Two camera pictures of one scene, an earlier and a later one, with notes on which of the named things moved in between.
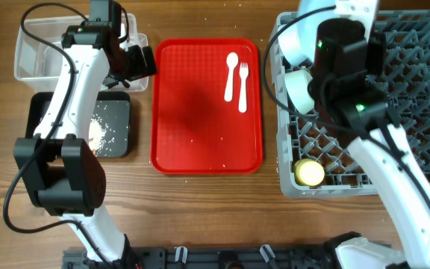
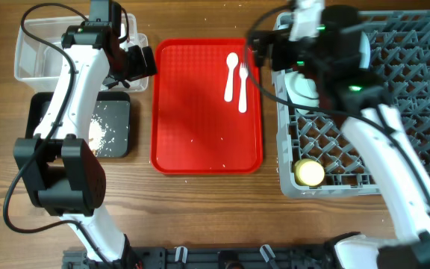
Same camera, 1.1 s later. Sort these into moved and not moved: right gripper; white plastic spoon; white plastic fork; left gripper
Moved: right gripper
Not moved: white plastic fork; white plastic spoon; left gripper
